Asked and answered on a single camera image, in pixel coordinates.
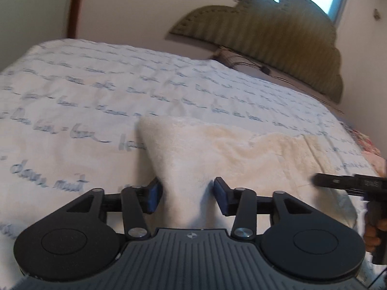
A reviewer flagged floral patterned cloth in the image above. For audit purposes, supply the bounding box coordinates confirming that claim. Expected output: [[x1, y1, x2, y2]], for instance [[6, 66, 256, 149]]
[[339, 120, 387, 177]]

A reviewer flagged brown wooden door frame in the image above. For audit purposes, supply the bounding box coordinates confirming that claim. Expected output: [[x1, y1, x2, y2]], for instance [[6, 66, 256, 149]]
[[67, 0, 88, 40]]

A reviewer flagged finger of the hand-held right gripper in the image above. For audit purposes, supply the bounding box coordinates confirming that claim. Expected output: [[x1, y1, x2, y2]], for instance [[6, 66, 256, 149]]
[[311, 172, 356, 188]]

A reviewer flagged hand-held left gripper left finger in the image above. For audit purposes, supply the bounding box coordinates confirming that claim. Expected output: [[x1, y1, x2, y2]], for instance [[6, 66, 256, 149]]
[[65, 178, 164, 240]]

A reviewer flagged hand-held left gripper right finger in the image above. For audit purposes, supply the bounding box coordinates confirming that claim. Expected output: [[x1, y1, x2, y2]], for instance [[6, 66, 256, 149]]
[[213, 178, 306, 240]]

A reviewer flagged person's right hand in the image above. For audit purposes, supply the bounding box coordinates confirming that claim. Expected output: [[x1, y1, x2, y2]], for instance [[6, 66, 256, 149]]
[[363, 217, 387, 253]]

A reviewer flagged olive padded headboard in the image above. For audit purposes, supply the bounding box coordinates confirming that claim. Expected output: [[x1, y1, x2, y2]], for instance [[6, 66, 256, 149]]
[[169, 0, 343, 103]]

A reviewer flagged cream fluffy towel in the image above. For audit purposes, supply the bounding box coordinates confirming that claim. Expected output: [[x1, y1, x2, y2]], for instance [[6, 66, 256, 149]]
[[137, 115, 359, 230]]

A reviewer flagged white script-printed bedsheet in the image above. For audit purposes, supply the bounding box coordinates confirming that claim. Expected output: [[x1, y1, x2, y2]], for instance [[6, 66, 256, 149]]
[[0, 38, 375, 290]]

